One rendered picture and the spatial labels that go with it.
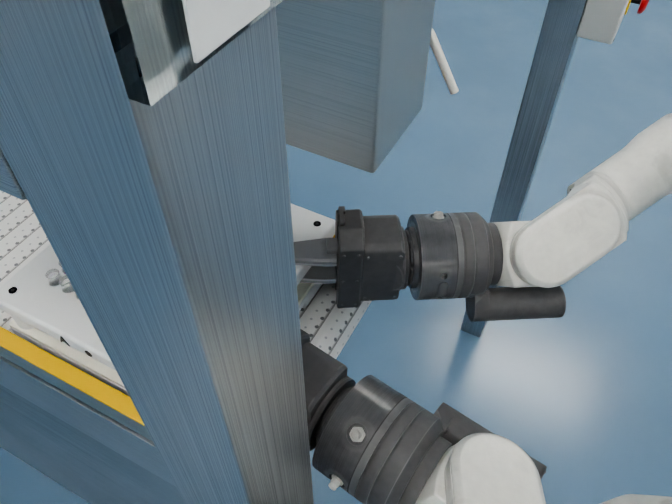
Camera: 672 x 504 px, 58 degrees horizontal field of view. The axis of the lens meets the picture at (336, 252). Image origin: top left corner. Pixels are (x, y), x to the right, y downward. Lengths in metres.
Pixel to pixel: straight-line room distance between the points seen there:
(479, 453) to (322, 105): 0.28
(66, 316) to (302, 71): 0.31
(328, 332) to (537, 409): 1.12
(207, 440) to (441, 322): 1.54
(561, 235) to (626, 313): 1.38
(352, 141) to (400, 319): 1.33
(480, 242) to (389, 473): 0.24
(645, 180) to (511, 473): 0.34
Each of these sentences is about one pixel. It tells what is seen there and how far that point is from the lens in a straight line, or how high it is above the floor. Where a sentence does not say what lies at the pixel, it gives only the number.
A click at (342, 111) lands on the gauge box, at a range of 0.48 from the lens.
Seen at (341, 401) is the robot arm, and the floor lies 1.02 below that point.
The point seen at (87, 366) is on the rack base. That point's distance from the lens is 0.63.
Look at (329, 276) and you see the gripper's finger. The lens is 0.62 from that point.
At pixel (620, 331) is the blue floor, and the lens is 1.93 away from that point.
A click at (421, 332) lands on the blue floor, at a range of 1.77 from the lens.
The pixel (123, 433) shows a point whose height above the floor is 0.89.
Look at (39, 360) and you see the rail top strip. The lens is 0.65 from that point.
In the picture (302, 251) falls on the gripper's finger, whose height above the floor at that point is 1.00.
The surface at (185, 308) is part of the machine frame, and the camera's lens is 0.19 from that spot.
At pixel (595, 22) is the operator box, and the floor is 0.95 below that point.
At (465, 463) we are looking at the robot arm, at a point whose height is 1.04.
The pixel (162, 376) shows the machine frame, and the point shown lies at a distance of 0.25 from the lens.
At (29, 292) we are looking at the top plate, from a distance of 0.65.
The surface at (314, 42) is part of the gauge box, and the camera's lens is 0.46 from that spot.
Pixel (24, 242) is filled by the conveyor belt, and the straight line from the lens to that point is 0.83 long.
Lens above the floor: 1.45
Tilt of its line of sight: 48 degrees down
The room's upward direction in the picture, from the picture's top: straight up
